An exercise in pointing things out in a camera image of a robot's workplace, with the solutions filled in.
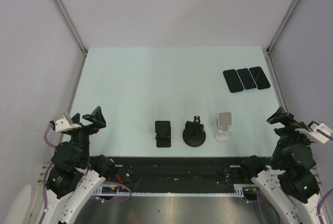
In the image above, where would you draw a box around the white folding phone stand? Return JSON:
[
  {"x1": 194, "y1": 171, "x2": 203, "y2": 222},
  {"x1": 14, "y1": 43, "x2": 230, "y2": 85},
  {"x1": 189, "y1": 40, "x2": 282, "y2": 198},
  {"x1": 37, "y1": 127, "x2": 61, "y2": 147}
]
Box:
[{"x1": 215, "y1": 111, "x2": 233, "y2": 142}]

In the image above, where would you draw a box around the left aluminium corner post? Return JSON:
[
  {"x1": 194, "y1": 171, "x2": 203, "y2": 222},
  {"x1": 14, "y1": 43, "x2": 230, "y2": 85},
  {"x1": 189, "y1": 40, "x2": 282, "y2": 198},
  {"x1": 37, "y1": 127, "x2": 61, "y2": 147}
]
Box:
[{"x1": 39, "y1": 0, "x2": 88, "y2": 55}]

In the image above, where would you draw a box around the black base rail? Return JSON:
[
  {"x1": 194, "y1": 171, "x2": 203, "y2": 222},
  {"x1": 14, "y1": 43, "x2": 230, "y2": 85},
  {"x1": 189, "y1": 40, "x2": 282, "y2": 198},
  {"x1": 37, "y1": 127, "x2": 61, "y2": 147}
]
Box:
[{"x1": 107, "y1": 157, "x2": 251, "y2": 194}]

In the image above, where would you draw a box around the aluminium corner post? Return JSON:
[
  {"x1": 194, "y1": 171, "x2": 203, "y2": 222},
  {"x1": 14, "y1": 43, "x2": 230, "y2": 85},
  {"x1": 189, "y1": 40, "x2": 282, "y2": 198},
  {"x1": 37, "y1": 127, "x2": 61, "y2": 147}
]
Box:
[
  {"x1": 265, "y1": 0, "x2": 322, "y2": 55},
  {"x1": 39, "y1": 0, "x2": 88, "y2": 55}
]

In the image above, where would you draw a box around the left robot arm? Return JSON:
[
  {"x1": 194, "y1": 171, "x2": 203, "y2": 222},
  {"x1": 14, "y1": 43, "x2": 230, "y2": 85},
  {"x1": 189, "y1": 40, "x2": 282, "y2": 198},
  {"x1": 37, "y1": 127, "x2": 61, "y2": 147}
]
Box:
[{"x1": 36, "y1": 106, "x2": 116, "y2": 223}]

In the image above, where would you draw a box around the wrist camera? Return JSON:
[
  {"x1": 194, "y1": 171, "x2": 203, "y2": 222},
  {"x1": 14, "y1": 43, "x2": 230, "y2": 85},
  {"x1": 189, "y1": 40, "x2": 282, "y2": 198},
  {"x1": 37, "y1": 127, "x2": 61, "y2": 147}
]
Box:
[
  {"x1": 50, "y1": 113, "x2": 81, "y2": 132},
  {"x1": 296, "y1": 121, "x2": 332, "y2": 144}
]

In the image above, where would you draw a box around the black phone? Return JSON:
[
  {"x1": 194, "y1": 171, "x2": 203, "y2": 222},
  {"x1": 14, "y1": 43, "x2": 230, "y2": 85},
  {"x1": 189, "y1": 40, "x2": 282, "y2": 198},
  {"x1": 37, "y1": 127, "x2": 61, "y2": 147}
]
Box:
[
  {"x1": 249, "y1": 67, "x2": 271, "y2": 90},
  {"x1": 223, "y1": 69, "x2": 244, "y2": 93}
]

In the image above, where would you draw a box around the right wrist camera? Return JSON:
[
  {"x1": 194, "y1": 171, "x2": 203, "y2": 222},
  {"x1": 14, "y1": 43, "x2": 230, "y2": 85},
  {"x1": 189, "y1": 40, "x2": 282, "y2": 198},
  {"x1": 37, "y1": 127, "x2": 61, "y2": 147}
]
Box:
[{"x1": 296, "y1": 121, "x2": 332, "y2": 144}]

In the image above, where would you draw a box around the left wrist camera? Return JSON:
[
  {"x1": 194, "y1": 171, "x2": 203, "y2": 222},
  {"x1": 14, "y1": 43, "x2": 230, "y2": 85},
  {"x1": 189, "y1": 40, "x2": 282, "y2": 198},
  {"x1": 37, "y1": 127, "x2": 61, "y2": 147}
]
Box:
[{"x1": 50, "y1": 113, "x2": 81, "y2": 132}]

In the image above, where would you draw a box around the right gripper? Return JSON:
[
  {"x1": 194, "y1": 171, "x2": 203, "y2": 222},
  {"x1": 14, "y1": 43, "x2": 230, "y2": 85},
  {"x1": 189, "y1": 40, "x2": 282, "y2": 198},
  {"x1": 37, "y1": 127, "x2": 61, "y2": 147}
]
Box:
[{"x1": 266, "y1": 106, "x2": 314, "y2": 165}]

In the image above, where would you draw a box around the black folding phone stand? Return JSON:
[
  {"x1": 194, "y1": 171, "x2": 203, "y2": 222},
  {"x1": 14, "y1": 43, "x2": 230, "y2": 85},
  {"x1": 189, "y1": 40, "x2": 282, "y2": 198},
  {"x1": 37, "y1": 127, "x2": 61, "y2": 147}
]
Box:
[{"x1": 155, "y1": 121, "x2": 171, "y2": 148}]

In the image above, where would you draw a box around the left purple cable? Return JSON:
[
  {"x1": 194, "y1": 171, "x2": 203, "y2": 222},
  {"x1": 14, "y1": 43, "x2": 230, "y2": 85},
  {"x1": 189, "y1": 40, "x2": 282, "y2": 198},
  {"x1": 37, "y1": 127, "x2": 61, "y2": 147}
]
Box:
[{"x1": 39, "y1": 123, "x2": 132, "y2": 224}]

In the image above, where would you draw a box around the black round-base clamp stand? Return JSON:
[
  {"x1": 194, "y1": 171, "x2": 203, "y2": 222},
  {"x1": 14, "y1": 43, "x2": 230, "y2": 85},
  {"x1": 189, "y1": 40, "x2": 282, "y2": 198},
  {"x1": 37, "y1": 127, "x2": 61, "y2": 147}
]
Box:
[{"x1": 182, "y1": 116, "x2": 206, "y2": 147}]

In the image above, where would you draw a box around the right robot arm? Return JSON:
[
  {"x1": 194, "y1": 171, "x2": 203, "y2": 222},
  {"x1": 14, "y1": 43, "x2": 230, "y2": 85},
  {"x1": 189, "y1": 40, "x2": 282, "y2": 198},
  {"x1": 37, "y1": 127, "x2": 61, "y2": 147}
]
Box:
[{"x1": 240, "y1": 107, "x2": 326, "y2": 223}]

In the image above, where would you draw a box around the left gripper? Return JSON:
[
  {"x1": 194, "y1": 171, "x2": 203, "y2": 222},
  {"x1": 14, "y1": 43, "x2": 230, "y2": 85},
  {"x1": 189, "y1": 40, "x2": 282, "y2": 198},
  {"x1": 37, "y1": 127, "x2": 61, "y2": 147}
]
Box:
[{"x1": 69, "y1": 105, "x2": 106, "y2": 165}]

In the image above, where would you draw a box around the right aluminium corner post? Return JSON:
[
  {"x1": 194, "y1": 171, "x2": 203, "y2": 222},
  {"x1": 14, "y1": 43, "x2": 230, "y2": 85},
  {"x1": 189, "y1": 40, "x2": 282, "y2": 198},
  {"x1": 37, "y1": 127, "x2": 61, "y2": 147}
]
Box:
[{"x1": 265, "y1": 0, "x2": 322, "y2": 55}]

